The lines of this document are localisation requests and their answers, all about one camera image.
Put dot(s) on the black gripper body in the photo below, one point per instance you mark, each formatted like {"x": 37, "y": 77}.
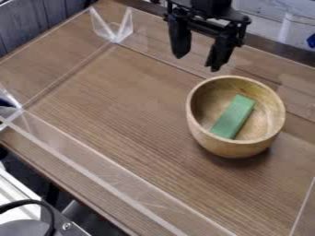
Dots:
{"x": 209, "y": 16}

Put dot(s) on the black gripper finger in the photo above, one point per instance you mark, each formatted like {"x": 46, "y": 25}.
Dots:
{"x": 180, "y": 33}
{"x": 228, "y": 40}

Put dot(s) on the green rectangular block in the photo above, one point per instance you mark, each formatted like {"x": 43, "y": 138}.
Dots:
{"x": 234, "y": 116}

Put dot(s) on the brown wooden bowl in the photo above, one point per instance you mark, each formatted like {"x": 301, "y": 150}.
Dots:
{"x": 209, "y": 99}

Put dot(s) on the white container in background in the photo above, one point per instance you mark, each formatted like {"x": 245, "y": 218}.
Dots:
{"x": 296, "y": 29}

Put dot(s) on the blue object at right edge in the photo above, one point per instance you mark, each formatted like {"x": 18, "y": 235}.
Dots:
{"x": 312, "y": 41}

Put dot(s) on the clear acrylic front barrier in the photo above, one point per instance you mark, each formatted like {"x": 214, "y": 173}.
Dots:
{"x": 136, "y": 205}

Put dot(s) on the clear acrylic corner bracket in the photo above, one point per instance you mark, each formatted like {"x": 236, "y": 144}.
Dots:
{"x": 114, "y": 31}

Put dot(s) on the grey metal bracket with screw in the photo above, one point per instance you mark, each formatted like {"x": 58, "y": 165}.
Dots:
{"x": 53, "y": 226}

